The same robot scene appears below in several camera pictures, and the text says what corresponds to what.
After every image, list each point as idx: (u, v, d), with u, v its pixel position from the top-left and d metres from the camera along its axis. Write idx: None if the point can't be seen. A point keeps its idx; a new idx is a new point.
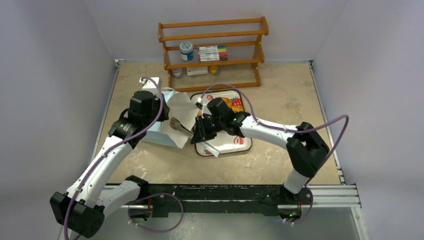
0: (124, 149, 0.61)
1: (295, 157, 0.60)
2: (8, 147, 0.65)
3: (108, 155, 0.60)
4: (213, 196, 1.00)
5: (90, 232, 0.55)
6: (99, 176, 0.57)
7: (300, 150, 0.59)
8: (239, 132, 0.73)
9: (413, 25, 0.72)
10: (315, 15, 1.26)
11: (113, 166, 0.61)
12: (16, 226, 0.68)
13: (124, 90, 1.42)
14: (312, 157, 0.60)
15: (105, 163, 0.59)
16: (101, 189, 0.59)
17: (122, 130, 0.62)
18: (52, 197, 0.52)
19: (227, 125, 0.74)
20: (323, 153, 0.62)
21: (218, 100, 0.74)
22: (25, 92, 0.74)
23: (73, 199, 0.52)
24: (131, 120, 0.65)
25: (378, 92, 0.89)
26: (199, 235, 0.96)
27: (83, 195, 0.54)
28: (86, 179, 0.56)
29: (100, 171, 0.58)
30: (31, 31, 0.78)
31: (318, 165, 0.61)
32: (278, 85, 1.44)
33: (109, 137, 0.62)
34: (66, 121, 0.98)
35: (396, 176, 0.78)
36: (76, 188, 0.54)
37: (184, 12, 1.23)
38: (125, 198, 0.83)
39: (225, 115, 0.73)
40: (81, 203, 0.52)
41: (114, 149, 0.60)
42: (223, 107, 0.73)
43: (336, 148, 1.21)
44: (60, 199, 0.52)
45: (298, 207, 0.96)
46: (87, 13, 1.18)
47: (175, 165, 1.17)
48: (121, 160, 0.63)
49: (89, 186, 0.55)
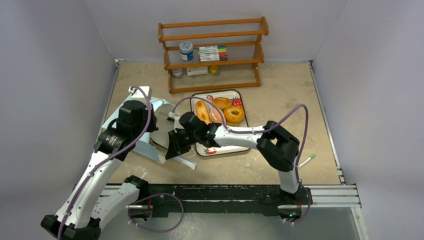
0: (111, 165, 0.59)
1: (269, 156, 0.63)
2: (9, 148, 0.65)
3: (94, 174, 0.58)
4: (213, 196, 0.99)
5: None
6: (87, 198, 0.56)
7: (271, 148, 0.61)
8: (215, 143, 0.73)
9: (414, 25, 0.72)
10: (315, 15, 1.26)
11: (102, 184, 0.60)
12: (17, 226, 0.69)
13: (124, 90, 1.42)
14: (283, 153, 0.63)
15: (93, 182, 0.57)
16: (92, 208, 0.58)
17: (108, 143, 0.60)
18: (42, 222, 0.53)
19: (201, 138, 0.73)
20: (293, 146, 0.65)
21: (189, 114, 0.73)
22: (26, 92, 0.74)
23: (62, 224, 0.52)
24: (118, 132, 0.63)
25: (378, 92, 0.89)
26: (199, 235, 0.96)
27: (72, 219, 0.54)
28: (74, 201, 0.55)
29: (87, 193, 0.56)
30: (31, 31, 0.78)
31: (292, 159, 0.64)
32: (278, 85, 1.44)
33: (95, 152, 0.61)
34: (67, 121, 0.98)
35: (396, 177, 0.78)
36: (65, 212, 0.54)
37: (184, 12, 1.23)
38: (124, 203, 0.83)
39: (199, 129, 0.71)
40: (71, 227, 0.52)
41: (100, 167, 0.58)
42: (196, 120, 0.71)
43: (336, 148, 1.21)
44: (51, 223, 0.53)
45: (298, 207, 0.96)
46: (87, 13, 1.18)
47: (175, 165, 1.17)
48: (110, 175, 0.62)
49: (78, 209, 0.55)
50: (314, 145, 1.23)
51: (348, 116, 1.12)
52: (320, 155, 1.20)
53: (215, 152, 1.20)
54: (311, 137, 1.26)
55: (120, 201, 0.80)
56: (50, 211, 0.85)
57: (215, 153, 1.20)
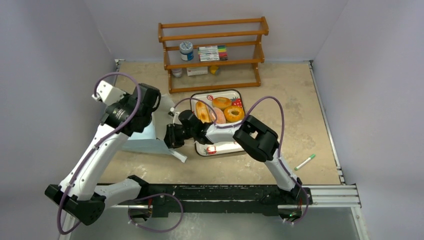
0: (117, 139, 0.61)
1: (245, 147, 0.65)
2: (8, 148, 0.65)
3: (99, 147, 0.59)
4: (213, 196, 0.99)
5: (89, 220, 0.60)
6: (91, 171, 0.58)
7: (246, 138, 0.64)
8: (208, 141, 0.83)
9: (413, 26, 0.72)
10: (314, 15, 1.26)
11: (106, 157, 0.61)
12: (16, 225, 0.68)
13: (124, 89, 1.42)
14: (259, 143, 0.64)
15: (98, 155, 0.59)
16: (95, 181, 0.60)
17: (116, 116, 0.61)
18: (46, 191, 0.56)
19: (197, 135, 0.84)
20: (271, 138, 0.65)
21: (189, 112, 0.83)
22: (26, 93, 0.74)
23: (65, 194, 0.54)
24: (124, 107, 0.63)
25: (378, 92, 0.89)
26: (199, 235, 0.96)
27: (75, 190, 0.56)
28: (78, 173, 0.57)
29: (91, 166, 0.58)
30: (29, 31, 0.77)
31: (269, 149, 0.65)
32: (278, 85, 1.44)
33: (101, 124, 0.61)
34: (66, 122, 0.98)
35: (395, 177, 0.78)
36: (68, 183, 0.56)
37: (184, 12, 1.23)
38: (124, 195, 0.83)
39: (196, 126, 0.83)
40: (73, 199, 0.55)
41: (105, 141, 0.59)
42: (194, 119, 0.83)
43: (336, 148, 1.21)
44: (55, 193, 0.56)
45: (298, 207, 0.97)
46: (86, 13, 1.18)
47: (174, 165, 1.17)
48: (115, 149, 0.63)
49: (81, 181, 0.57)
50: (314, 145, 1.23)
51: (347, 116, 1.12)
52: (321, 155, 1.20)
53: (215, 152, 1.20)
54: (311, 137, 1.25)
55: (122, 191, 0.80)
56: (49, 211, 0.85)
57: (215, 153, 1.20)
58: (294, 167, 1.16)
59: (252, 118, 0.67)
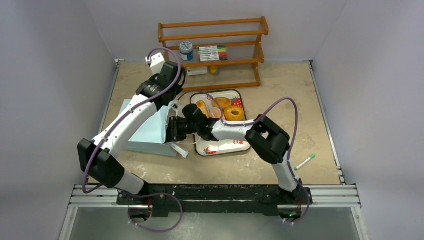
0: (149, 108, 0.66)
1: (256, 147, 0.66)
2: (7, 149, 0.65)
3: (134, 112, 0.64)
4: (213, 196, 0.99)
5: (110, 182, 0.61)
6: (124, 130, 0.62)
7: (258, 139, 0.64)
8: (213, 137, 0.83)
9: (413, 26, 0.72)
10: (314, 15, 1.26)
11: (137, 123, 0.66)
12: (16, 225, 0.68)
13: (124, 89, 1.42)
14: (271, 145, 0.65)
15: (132, 118, 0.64)
16: (123, 142, 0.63)
17: (150, 90, 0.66)
18: (80, 143, 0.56)
19: (201, 131, 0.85)
20: (283, 140, 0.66)
21: (194, 107, 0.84)
22: (25, 93, 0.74)
23: (99, 146, 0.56)
24: (157, 82, 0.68)
25: (378, 92, 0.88)
26: (199, 235, 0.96)
27: (108, 144, 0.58)
28: (112, 130, 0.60)
29: (125, 125, 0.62)
30: (29, 31, 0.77)
31: (281, 152, 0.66)
32: (278, 85, 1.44)
33: (137, 95, 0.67)
34: (66, 121, 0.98)
35: (396, 177, 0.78)
36: (103, 137, 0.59)
37: (184, 12, 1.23)
38: (132, 183, 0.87)
39: (200, 121, 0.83)
40: (106, 151, 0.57)
41: (140, 107, 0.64)
42: (199, 114, 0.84)
43: (336, 148, 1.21)
44: (88, 145, 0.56)
45: (298, 207, 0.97)
46: (86, 13, 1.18)
47: (174, 164, 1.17)
48: (144, 118, 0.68)
49: (114, 137, 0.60)
50: (314, 145, 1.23)
51: (347, 116, 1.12)
52: (321, 155, 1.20)
53: (216, 152, 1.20)
54: (311, 137, 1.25)
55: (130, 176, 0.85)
56: (49, 211, 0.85)
57: (215, 153, 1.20)
58: (294, 167, 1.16)
59: (265, 118, 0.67)
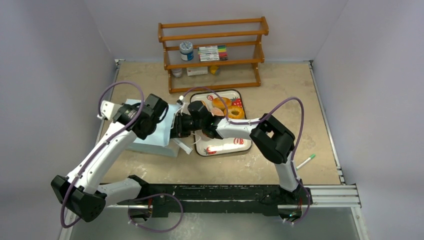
0: (127, 136, 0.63)
1: (261, 146, 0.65)
2: (8, 148, 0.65)
3: (110, 142, 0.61)
4: (212, 196, 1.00)
5: (89, 217, 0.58)
6: (100, 164, 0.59)
7: (263, 138, 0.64)
8: (217, 135, 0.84)
9: (413, 26, 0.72)
10: (314, 15, 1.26)
11: (115, 153, 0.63)
12: (16, 225, 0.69)
13: (124, 89, 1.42)
14: (276, 145, 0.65)
15: (108, 149, 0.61)
16: (102, 175, 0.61)
17: (127, 115, 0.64)
18: (53, 182, 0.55)
19: (206, 128, 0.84)
20: (287, 140, 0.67)
21: (199, 104, 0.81)
22: (25, 93, 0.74)
23: (72, 184, 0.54)
24: (136, 109, 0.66)
25: (378, 92, 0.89)
26: (199, 235, 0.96)
27: (82, 182, 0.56)
28: (86, 165, 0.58)
29: (100, 159, 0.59)
30: (29, 31, 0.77)
31: (285, 152, 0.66)
32: (278, 85, 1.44)
33: (114, 122, 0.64)
34: (66, 122, 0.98)
35: (395, 176, 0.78)
36: (76, 174, 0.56)
37: (184, 12, 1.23)
38: (126, 193, 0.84)
39: (205, 118, 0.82)
40: (79, 189, 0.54)
41: (116, 136, 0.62)
42: (204, 111, 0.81)
43: (336, 148, 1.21)
44: (62, 183, 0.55)
45: (298, 207, 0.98)
46: (86, 13, 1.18)
47: (172, 165, 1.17)
48: (123, 147, 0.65)
49: (89, 173, 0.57)
50: (314, 145, 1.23)
51: (347, 116, 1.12)
52: (320, 155, 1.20)
53: (215, 152, 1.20)
54: (311, 137, 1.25)
55: (123, 188, 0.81)
56: (49, 211, 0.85)
57: (215, 152, 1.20)
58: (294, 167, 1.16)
59: (270, 118, 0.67)
